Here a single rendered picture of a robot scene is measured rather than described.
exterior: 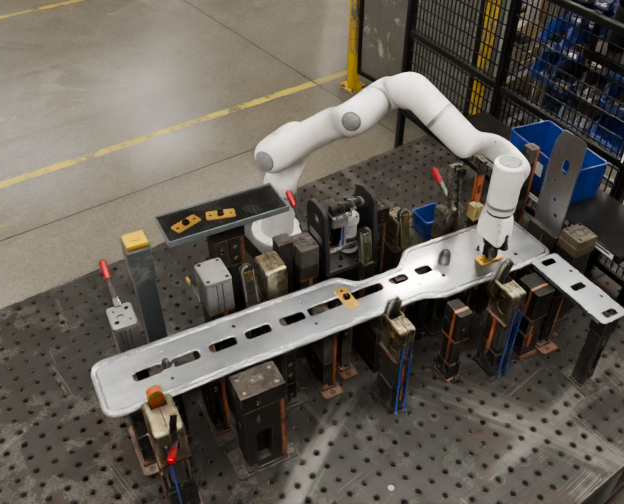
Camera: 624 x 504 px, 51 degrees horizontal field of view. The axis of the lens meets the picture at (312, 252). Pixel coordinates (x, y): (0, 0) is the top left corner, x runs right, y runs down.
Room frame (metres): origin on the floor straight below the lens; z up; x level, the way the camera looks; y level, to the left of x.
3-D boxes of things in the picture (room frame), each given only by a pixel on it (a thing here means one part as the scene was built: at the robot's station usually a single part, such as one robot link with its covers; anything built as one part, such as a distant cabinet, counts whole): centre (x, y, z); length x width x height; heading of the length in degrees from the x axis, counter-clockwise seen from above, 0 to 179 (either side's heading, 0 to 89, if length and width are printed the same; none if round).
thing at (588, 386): (1.27, -0.82, 0.84); 0.11 x 0.06 x 0.29; 27
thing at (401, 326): (1.20, -0.23, 0.87); 0.12 x 0.09 x 0.35; 27
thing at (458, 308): (1.30, -0.42, 0.84); 0.11 x 0.08 x 0.29; 27
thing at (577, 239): (1.55, -0.82, 0.88); 0.08 x 0.08 x 0.36; 27
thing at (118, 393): (1.31, -0.08, 1.00); 1.38 x 0.22 x 0.02; 117
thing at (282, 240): (1.47, 0.09, 0.90); 0.05 x 0.05 x 0.40; 27
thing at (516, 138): (1.89, -0.82, 1.09); 0.30 x 0.17 x 0.13; 22
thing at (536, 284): (1.41, -0.66, 0.84); 0.11 x 0.10 x 0.28; 27
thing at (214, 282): (1.32, 0.27, 0.90); 0.13 x 0.10 x 0.41; 27
